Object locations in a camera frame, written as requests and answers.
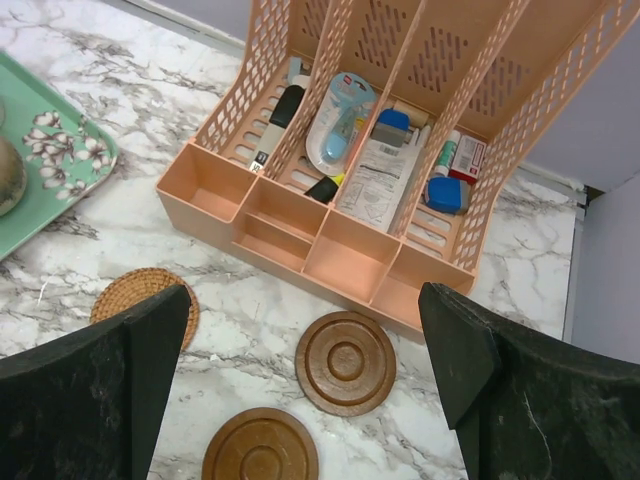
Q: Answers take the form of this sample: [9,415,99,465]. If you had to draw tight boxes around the green floral tray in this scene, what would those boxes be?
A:
[1,52,119,258]

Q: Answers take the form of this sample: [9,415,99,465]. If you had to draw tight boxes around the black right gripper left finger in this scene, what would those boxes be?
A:
[1,285,191,479]

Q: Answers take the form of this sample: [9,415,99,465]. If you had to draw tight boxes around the black grey marker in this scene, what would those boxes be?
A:
[249,84,305,172]

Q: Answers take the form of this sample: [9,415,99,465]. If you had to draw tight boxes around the red white small box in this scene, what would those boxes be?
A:
[448,135,487,185]

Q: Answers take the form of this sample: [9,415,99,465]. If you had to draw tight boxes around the yellow black highlighter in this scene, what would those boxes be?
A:
[304,173,345,204]

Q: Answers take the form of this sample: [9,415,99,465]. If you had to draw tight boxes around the green white glue stick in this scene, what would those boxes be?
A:
[432,130,461,177]

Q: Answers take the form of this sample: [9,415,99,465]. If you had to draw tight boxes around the blue grey stamp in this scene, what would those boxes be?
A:
[370,108,410,148]

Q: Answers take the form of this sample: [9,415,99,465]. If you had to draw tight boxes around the woven rattan coaster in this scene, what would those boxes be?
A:
[90,268,200,352]

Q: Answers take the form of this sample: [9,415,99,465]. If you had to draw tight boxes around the blue correction tape package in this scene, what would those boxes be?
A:
[305,72,377,176]

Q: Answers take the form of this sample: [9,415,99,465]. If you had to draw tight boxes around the grooved brown wooden coaster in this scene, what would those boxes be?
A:
[295,311,396,417]

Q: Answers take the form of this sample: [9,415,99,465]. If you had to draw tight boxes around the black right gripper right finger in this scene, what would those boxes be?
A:
[418,283,639,479]

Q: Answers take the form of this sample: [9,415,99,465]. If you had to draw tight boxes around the blue grey eraser block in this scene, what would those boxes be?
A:
[425,176,471,215]

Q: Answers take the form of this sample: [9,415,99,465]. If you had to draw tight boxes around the beige ceramic mug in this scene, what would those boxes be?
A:
[0,137,28,216]

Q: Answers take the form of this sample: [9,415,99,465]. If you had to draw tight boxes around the peach plastic desk organizer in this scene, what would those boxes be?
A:
[157,1,639,339]

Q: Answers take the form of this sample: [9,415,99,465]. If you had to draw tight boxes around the white printed package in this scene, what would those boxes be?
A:
[337,124,432,232]

